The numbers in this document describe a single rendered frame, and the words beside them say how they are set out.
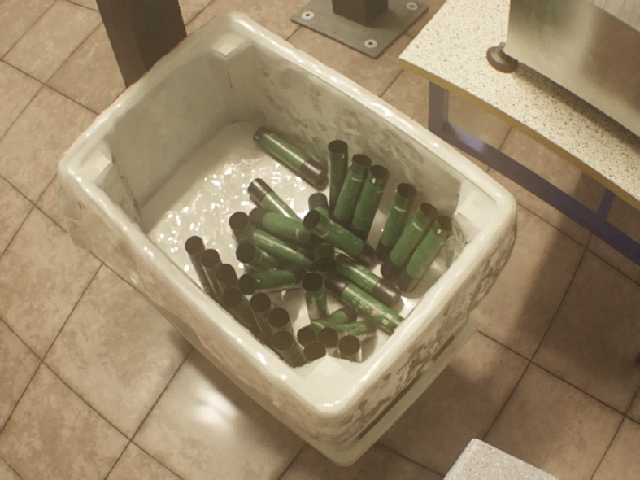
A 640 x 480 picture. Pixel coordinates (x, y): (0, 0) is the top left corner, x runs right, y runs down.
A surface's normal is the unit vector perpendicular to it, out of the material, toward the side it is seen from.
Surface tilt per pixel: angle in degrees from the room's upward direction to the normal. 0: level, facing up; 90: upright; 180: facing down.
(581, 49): 90
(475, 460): 0
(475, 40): 0
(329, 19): 0
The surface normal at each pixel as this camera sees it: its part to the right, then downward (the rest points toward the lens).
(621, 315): -0.07, -0.43
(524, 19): -0.55, 0.77
